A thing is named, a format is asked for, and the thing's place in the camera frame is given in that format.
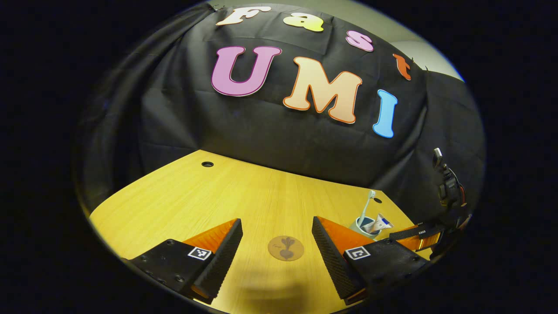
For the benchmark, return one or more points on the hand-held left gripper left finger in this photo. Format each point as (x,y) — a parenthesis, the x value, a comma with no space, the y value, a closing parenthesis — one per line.
(226,253)

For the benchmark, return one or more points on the round cork coaster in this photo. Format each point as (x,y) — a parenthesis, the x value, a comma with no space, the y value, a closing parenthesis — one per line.
(286,248)

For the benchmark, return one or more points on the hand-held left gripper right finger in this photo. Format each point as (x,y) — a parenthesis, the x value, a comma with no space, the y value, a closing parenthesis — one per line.
(331,257)

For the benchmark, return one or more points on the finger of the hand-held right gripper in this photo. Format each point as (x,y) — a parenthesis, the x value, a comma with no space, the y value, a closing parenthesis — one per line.
(423,237)

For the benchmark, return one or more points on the white toothpaste tube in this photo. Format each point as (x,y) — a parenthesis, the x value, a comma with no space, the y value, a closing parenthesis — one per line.
(380,224)

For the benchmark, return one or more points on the wooden desktop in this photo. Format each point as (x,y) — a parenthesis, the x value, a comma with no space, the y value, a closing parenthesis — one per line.
(196,200)

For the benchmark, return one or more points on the light blue toothbrush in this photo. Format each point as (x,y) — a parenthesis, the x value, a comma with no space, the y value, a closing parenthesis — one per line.
(367,205)

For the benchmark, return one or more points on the black backdrop cloth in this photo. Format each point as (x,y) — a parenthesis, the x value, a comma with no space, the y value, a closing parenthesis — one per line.
(261,131)

